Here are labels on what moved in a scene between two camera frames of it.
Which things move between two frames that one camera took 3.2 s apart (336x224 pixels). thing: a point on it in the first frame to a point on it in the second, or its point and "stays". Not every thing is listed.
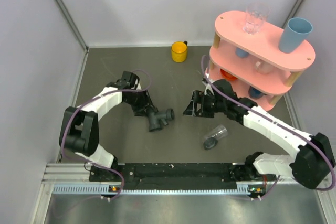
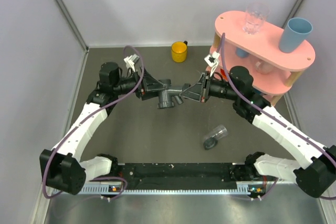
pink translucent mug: (263, 68) stays
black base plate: (174, 176) stays
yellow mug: (179, 51) stays
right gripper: (198, 97) to (200, 91)
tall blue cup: (294, 33) stays
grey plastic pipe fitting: (154, 118) to (165, 96)
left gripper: (146, 103) to (149, 87)
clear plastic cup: (210, 139) stays
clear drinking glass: (256, 13) stays
